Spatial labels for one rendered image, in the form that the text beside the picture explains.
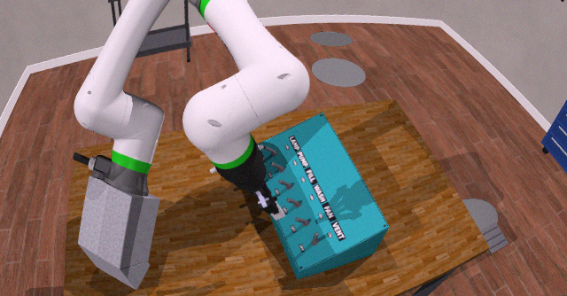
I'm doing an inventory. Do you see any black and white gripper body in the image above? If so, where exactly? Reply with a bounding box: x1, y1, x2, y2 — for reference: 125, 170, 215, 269
234, 163, 267, 198

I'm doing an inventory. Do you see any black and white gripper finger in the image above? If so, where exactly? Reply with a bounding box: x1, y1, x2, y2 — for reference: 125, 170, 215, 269
256, 181, 285, 220
269, 191, 277, 203

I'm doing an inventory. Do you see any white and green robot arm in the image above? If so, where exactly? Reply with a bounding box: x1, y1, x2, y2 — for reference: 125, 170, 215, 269
73, 0, 310, 196

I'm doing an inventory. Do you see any teal switch console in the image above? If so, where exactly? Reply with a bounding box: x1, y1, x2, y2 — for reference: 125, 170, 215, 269
258, 113, 389, 279

